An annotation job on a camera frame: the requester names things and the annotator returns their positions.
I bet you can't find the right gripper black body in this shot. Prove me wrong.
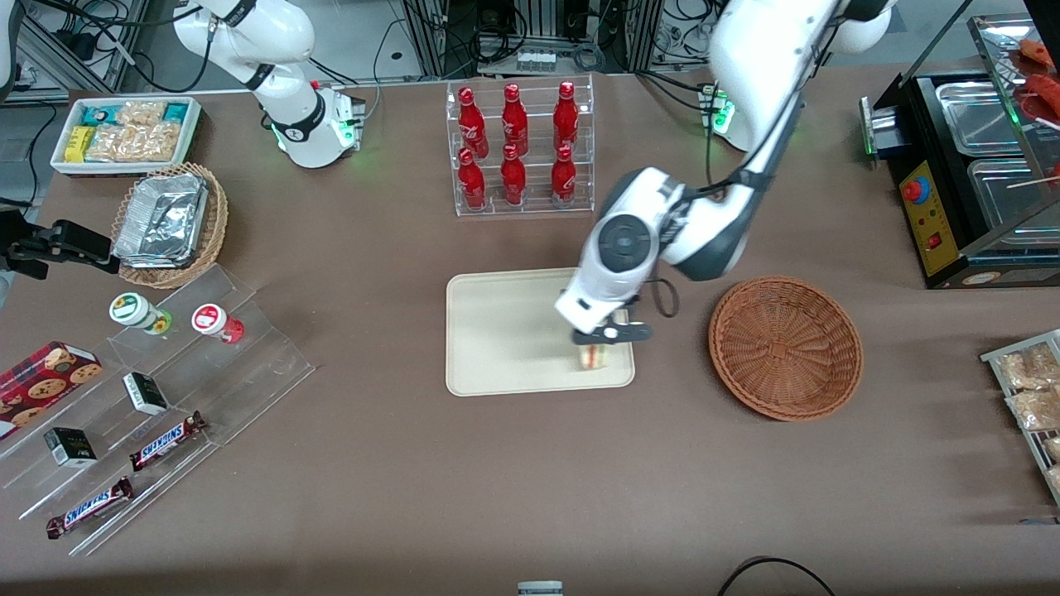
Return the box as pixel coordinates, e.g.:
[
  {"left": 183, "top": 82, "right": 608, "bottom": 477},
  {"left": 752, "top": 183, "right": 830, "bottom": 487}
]
[{"left": 0, "top": 209, "right": 55, "bottom": 271}]

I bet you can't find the cream plastic tray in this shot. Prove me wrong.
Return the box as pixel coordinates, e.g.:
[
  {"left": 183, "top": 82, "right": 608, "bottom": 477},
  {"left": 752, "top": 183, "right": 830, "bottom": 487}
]
[{"left": 446, "top": 269, "right": 636, "bottom": 397}]

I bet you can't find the wicker basket holding foil packs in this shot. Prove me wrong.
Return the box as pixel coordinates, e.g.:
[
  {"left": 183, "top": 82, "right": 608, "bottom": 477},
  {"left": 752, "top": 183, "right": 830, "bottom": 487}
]
[{"left": 110, "top": 162, "right": 229, "bottom": 290}]

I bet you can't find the empty brown wicker basket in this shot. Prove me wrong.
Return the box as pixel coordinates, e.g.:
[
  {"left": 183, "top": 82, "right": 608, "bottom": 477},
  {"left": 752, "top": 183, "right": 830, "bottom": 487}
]
[{"left": 708, "top": 276, "right": 865, "bottom": 422}]

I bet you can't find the green lidded sunflower cup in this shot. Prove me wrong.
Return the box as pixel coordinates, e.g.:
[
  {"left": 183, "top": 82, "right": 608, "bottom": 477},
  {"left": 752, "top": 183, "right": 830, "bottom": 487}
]
[{"left": 109, "top": 293, "right": 173, "bottom": 336}]

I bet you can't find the silver foil wrapped pack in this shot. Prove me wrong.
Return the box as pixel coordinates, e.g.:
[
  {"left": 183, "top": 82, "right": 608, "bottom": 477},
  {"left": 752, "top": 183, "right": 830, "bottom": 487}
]
[{"left": 113, "top": 173, "right": 209, "bottom": 271}]

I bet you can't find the clear acrylic bottle rack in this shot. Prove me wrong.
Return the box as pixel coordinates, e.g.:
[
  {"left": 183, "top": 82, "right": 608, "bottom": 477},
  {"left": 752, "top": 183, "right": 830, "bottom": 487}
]
[{"left": 446, "top": 74, "right": 596, "bottom": 219}]

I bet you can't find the clear bag of biscuits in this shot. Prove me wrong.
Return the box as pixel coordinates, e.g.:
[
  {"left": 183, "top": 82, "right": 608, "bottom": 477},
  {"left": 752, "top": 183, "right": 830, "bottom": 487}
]
[
  {"left": 85, "top": 123, "right": 181, "bottom": 164},
  {"left": 116, "top": 100, "right": 168, "bottom": 127}
]

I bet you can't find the red tartan cookie box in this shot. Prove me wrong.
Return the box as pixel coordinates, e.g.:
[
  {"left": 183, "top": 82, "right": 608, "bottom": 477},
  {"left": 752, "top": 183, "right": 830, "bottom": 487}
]
[{"left": 0, "top": 341, "right": 104, "bottom": 440}]

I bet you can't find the red cola bottle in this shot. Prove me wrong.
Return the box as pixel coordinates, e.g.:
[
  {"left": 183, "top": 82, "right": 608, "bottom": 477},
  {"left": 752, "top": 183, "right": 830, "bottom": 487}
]
[
  {"left": 458, "top": 147, "right": 489, "bottom": 211},
  {"left": 458, "top": 86, "right": 490, "bottom": 160},
  {"left": 500, "top": 143, "right": 528, "bottom": 207},
  {"left": 553, "top": 80, "right": 581, "bottom": 151},
  {"left": 501, "top": 83, "right": 530, "bottom": 156},
  {"left": 551, "top": 145, "right": 578, "bottom": 209}
]

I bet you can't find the red lidded cup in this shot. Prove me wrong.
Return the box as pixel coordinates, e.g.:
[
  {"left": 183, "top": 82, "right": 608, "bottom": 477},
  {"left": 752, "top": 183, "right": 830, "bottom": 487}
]
[{"left": 191, "top": 304, "right": 245, "bottom": 345}]

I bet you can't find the white plastic snack bin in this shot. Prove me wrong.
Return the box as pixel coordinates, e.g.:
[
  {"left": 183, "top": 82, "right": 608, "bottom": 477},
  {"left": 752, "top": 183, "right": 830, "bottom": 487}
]
[{"left": 51, "top": 96, "right": 203, "bottom": 178}]

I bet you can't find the small black carton box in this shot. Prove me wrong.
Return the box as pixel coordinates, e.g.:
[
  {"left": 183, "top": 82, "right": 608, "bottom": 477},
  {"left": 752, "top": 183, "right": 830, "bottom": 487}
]
[
  {"left": 123, "top": 372, "right": 170, "bottom": 416},
  {"left": 44, "top": 427, "right": 99, "bottom": 469}
]

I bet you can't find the clear acrylic stepped shelf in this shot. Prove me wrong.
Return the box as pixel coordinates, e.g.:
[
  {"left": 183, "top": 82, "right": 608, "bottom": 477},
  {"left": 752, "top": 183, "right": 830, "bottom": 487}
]
[{"left": 0, "top": 263, "right": 316, "bottom": 557}]

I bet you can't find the Snickers chocolate bar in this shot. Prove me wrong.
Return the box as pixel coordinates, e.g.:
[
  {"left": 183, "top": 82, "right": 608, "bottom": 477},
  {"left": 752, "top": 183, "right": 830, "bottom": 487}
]
[
  {"left": 129, "top": 411, "right": 207, "bottom": 472},
  {"left": 46, "top": 477, "right": 135, "bottom": 540}
]

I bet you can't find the black food warmer machine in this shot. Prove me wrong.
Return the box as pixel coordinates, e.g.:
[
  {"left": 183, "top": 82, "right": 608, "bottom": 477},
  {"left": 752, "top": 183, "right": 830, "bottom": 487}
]
[{"left": 860, "top": 12, "right": 1060, "bottom": 291}]

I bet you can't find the steel warmer pan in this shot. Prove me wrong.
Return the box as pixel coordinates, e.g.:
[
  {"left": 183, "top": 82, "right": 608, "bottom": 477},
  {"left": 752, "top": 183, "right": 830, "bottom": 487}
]
[
  {"left": 966, "top": 157, "right": 1060, "bottom": 251},
  {"left": 934, "top": 80, "right": 1029, "bottom": 158}
]

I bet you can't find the black cable loop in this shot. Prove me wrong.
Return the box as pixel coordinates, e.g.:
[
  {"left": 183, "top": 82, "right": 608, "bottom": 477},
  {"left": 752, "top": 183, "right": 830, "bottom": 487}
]
[{"left": 651, "top": 277, "right": 682, "bottom": 320}]

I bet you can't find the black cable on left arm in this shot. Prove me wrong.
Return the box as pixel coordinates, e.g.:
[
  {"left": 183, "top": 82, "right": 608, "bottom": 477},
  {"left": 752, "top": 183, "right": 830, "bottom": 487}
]
[{"left": 701, "top": 79, "right": 750, "bottom": 193}]

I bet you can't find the black table edge cable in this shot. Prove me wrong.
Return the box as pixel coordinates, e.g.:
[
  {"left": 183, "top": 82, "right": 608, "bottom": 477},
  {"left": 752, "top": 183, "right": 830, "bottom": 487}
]
[{"left": 715, "top": 556, "right": 839, "bottom": 596}]

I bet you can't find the metal wire snack rack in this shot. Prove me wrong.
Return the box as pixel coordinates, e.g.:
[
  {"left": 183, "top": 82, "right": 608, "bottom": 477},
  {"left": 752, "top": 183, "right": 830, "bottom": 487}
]
[{"left": 980, "top": 329, "right": 1060, "bottom": 507}]

